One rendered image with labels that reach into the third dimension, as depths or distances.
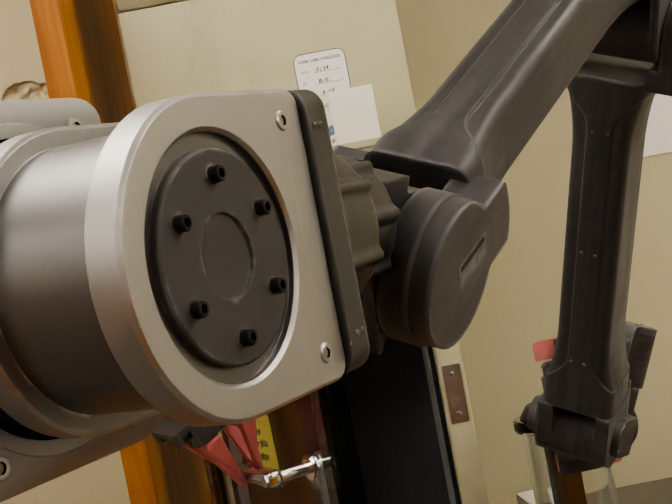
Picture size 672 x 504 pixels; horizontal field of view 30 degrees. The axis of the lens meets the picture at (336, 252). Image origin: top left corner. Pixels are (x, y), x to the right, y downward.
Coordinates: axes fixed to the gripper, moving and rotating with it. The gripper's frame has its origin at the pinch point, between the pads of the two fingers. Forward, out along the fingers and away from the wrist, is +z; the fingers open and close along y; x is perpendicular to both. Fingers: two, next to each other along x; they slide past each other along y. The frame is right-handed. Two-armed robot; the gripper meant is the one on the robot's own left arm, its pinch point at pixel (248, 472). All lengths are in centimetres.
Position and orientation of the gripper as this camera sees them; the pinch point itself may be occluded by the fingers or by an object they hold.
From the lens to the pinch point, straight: 128.7
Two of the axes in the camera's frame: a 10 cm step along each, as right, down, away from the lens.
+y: -7.0, 5.7, -4.3
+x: 5.1, -0.3, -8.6
